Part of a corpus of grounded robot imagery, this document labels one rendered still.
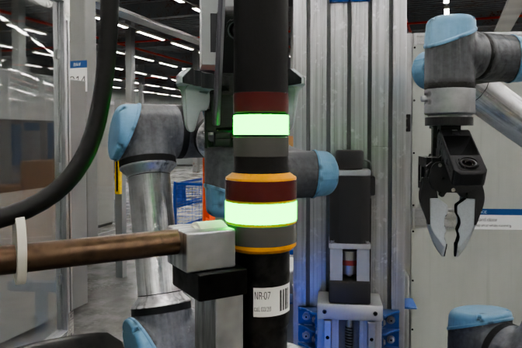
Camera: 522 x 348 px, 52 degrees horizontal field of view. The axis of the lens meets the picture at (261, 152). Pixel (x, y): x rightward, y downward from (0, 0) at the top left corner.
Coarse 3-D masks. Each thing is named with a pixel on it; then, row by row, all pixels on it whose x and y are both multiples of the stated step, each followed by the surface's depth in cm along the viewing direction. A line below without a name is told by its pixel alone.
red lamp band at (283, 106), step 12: (240, 96) 31; (252, 96) 31; (264, 96) 31; (276, 96) 31; (288, 96) 32; (240, 108) 31; (252, 108) 31; (264, 108) 31; (276, 108) 31; (288, 108) 32
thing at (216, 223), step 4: (216, 220) 31; (220, 220) 31; (192, 224) 31; (196, 224) 30; (200, 224) 30; (204, 224) 30; (208, 224) 30; (212, 224) 30; (216, 224) 30; (220, 224) 31; (224, 224) 31; (200, 228) 30; (204, 228) 30
